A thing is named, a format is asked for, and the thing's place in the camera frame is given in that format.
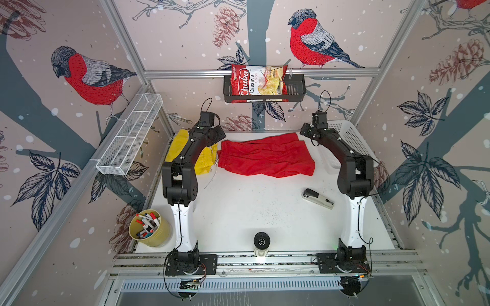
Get aluminium front rail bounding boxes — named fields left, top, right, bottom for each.
left=108, top=249, right=427, bottom=279

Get yellow marker cup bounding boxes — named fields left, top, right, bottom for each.
left=128, top=209, right=172, bottom=247

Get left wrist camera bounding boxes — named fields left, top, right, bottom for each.
left=198, top=112, right=215, bottom=128

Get white plastic basket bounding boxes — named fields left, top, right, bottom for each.
left=328, top=120, right=380, bottom=167

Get grey stapler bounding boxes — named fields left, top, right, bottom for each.
left=301, top=188, right=334, bottom=210

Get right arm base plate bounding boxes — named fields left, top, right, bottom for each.
left=314, top=252, right=371, bottom=274

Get black round camera knob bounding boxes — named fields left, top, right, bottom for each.
left=253, top=232, right=271, bottom=257

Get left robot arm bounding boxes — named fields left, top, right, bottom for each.
left=162, top=126, right=226, bottom=271

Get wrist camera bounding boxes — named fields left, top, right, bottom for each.
left=311, top=111, right=329, bottom=130
left=198, top=112, right=215, bottom=128

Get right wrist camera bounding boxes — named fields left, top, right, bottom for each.
left=311, top=111, right=329, bottom=130

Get red shorts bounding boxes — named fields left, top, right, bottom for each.
left=218, top=133, right=315, bottom=178

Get black wall basket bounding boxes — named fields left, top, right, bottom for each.
left=223, top=74, right=306, bottom=103

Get red chips bag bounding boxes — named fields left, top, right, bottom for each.
left=231, top=65, right=288, bottom=97

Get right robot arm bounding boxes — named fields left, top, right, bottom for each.
left=300, top=123, right=374, bottom=272

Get yellow shorts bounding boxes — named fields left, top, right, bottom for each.
left=165, top=130, right=218, bottom=175

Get white wire mesh shelf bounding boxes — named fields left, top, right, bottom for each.
left=96, top=93, right=163, bottom=175

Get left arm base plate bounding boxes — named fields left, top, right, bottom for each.
left=165, top=252, right=218, bottom=276

